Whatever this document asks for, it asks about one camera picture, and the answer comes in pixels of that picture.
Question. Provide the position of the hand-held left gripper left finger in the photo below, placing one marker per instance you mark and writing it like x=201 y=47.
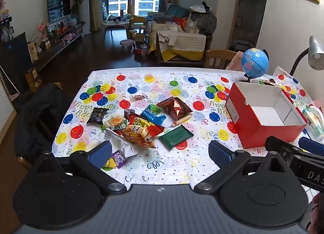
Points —
x=101 y=153

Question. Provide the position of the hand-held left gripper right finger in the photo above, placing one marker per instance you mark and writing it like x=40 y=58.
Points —
x=219 y=153

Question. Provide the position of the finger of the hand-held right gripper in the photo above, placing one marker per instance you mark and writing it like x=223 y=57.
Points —
x=281 y=148
x=311 y=144

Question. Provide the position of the white silver snack packet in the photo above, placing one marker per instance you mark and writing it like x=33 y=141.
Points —
x=121 y=145

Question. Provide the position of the white cardboard box red trim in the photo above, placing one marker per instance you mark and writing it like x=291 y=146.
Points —
x=253 y=132

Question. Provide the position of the clear yellow cake packet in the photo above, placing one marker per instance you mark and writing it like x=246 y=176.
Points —
x=115 y=122

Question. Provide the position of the red orange chip packet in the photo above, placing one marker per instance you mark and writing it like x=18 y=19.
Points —
x=139 y=132

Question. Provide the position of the round dark foil candy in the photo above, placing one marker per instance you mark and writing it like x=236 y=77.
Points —
x=129 y=113

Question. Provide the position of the sausage stick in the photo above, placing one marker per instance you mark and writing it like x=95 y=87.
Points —
x=181 y=120

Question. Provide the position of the blue cookie packet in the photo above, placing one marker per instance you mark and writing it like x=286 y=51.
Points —
x=151 y=119

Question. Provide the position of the brown shiny snack packet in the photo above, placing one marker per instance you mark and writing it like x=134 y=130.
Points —
x=174 y=107

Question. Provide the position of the small red label candy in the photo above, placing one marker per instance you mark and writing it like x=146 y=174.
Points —
x=138 y=96

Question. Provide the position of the person's right hand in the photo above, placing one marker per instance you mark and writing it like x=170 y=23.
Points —
x=318 y=206

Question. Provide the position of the small purple snack packet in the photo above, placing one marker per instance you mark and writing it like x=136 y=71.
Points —
x=118 y=159

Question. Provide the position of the floral tissue pack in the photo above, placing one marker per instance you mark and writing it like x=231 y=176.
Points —
x=315 y=122

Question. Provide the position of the dark purple snack packet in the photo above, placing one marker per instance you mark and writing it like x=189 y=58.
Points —
x=96 y=117

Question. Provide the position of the green flat snack packet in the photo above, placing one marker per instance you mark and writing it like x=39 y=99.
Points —
x=267 y=81

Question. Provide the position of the black jacket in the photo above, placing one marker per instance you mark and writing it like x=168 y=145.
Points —
x=38 y=117

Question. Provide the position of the pink cloth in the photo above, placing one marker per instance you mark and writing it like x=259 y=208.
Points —
x=234 y=63

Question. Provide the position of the blue desk globe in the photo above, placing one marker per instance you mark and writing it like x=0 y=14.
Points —
x=253 y=60

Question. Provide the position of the grey gooseneck desk lamp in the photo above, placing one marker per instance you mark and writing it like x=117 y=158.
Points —
x=315 y=51

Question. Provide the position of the wooden chair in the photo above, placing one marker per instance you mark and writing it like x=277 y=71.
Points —
x=219 y=58

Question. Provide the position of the small round stool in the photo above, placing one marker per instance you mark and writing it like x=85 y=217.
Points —
x=126 y=43

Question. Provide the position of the long television cabinet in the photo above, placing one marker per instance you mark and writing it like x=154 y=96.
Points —
x=58 y=44

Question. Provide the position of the cluttered sofa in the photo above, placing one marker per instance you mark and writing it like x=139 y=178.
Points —
x=177 y=39

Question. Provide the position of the round coffee table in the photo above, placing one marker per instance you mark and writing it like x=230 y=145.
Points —
x=115 y=23

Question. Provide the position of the white tower air conditioner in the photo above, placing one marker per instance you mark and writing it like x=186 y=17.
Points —
x=85 y=8

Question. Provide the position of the flat screen television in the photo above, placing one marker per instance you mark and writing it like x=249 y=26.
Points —
x=58 y=6

